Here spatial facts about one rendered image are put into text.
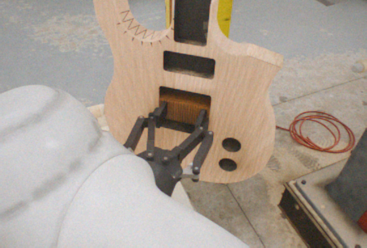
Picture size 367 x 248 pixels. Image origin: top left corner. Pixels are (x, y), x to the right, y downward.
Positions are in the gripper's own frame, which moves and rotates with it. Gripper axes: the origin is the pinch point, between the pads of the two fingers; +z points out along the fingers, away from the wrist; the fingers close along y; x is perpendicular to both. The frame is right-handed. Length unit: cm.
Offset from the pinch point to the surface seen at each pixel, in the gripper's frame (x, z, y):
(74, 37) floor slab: -112, 224, -181
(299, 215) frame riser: -112, 73, 50
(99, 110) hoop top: -11.8, 8.7, -23.8
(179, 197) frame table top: -39.3, 10.2, -2.4
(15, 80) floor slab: -121, 144, -193
